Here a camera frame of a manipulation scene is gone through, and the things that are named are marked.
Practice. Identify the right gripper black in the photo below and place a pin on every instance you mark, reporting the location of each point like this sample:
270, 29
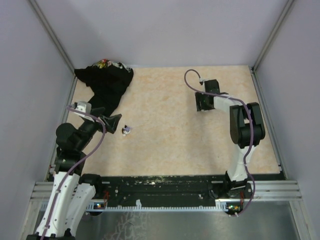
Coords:
199, 96

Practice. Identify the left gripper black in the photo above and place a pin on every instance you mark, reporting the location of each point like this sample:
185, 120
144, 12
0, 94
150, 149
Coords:
111, 123

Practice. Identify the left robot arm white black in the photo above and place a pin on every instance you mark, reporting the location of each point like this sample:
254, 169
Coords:
72, 192

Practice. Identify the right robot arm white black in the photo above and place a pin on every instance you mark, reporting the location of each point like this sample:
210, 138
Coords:
246, 128

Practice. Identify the black printed cloth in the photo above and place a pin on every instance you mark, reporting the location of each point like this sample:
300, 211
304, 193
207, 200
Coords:
108, 80

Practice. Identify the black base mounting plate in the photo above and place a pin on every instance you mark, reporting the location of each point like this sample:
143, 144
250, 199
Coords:
161, 201

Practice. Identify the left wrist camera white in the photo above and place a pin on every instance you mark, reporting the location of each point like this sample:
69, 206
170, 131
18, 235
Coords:
82, 106

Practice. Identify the right aluminium frame post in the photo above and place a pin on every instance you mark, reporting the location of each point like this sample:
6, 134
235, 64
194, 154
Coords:
273, 34

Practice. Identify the aluminium frame post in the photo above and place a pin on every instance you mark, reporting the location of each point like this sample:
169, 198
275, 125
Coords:
273, 34
51, 33

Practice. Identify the left aluminium frame post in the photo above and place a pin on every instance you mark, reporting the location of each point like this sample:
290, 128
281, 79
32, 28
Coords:
51, 33

